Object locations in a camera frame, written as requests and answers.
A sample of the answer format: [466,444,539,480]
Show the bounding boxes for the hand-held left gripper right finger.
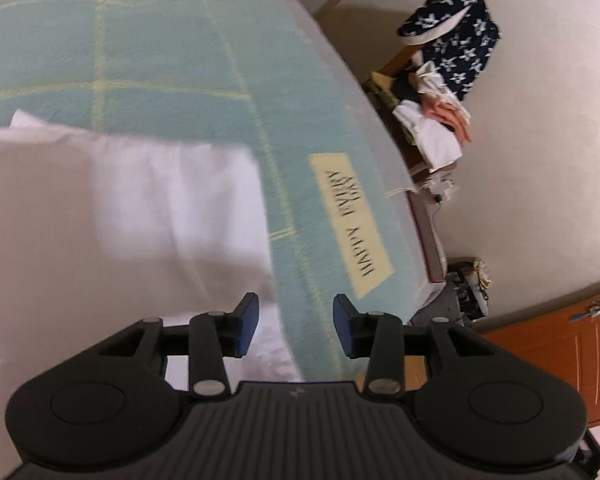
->
[333,295,496,401]

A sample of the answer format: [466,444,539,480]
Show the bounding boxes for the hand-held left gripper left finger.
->
[100,292,260,400]

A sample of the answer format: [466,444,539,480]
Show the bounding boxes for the white t-shirt gold circle print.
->
[0,109,306,480]

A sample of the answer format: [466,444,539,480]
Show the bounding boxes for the white folded clothes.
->
[392,100,463,171]

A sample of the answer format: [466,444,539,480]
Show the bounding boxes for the dark box of clutter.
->
[445,257,493,323]

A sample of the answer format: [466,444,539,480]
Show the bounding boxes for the white power adapter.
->
[420,172,461,206]

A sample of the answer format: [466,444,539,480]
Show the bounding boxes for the orange wooden door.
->
[480,285,600,428]

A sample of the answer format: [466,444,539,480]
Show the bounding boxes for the wooden chair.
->
[370,45,416,81]

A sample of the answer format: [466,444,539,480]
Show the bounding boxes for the navy star print garment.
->
[397,0,501,103]

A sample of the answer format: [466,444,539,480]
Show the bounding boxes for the dark red bed frame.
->
[405,190,448,281]

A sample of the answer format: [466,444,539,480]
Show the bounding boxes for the door handle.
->
[570,297,600,321]

